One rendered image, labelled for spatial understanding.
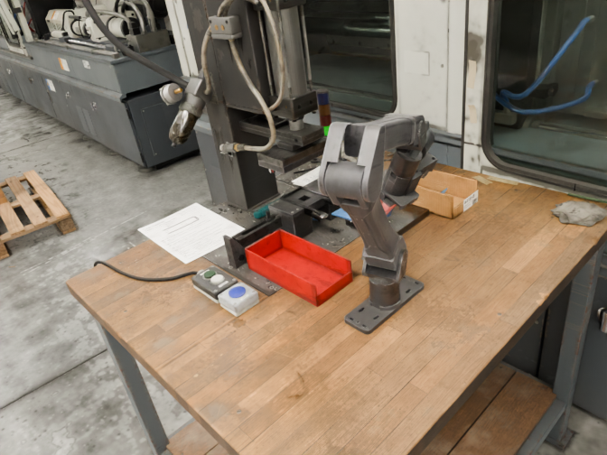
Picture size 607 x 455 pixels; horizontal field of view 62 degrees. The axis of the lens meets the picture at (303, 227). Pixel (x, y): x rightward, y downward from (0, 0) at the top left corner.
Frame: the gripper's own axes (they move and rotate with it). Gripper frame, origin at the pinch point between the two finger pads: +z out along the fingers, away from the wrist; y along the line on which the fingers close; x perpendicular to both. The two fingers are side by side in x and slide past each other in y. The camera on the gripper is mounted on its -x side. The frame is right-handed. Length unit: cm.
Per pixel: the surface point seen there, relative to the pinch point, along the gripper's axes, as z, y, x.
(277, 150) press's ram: 1.3, 31.7, 6.5
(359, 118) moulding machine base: 32, 55, -59
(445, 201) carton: 5.6, -4.1, -23.4
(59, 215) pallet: 201, 222, 18
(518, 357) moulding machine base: 73, -46, -58
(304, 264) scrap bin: 15.4, 6.6, 16.0
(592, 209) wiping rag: -3, -32, -46
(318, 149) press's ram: 0.2, 25.6, -2.1
